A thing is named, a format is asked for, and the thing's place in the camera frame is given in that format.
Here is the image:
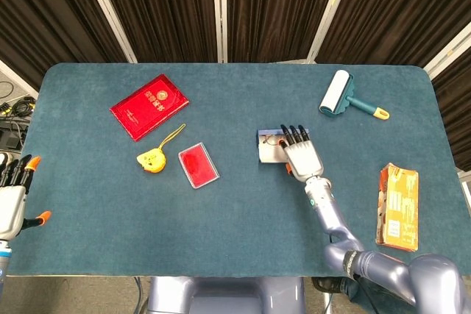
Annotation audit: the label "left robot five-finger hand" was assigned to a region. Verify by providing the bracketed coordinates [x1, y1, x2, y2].
[0, 154, 52, 241]

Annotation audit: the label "black floor power box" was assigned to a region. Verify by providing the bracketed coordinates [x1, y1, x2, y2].
[0, 122, 29, 150]

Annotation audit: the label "white blue-edged box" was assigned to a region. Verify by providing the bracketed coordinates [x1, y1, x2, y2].
[256, 128, 309, 165]

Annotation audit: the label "crumpled blue fabric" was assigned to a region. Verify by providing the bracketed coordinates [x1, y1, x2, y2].
[340, 279, 365, 302]

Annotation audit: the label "teal lint roller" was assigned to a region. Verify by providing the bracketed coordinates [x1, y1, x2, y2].
[318, 69, 390, 121]

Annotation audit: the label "dark curtain screen panel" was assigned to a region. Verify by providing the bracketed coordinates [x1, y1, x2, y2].
[79, 0, 224, 64]
[0, 0, 138, 90]
[422, 30, 471, 172]
[219, 0, 349, 64]
[307, 0, 471, 68]

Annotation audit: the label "orange snack box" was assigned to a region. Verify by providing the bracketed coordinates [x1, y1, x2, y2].
[375, 162, 420, 252]

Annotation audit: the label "blue velvet table cloth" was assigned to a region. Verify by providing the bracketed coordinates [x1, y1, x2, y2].
[1, 63, 471, 278]

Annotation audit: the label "yellow tape measure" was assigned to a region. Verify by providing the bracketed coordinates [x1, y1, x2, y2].
[136, 123, 187, 174]

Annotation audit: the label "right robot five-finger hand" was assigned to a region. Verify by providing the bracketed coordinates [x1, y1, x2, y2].
[278, 124, 325, 182]

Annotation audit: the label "black and yellow floor cables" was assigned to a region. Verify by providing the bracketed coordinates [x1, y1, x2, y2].
[0, 80, 37, 124]

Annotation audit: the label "black shoe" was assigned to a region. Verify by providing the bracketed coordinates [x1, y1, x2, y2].
[311, 276, 345, 293]

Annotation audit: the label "red ink pad clear case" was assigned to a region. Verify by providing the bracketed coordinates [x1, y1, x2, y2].
[177, 141, 221, 190]

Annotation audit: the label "grey-blue robot torso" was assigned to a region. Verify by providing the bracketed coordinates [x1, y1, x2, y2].
[146, 276, 307, 314]

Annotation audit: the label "eyeglasses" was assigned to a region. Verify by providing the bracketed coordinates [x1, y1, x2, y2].
[261, 134, 286, 147]

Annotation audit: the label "red certificate booklet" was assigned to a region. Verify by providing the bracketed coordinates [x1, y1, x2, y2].
[109, 74, 191, 143]

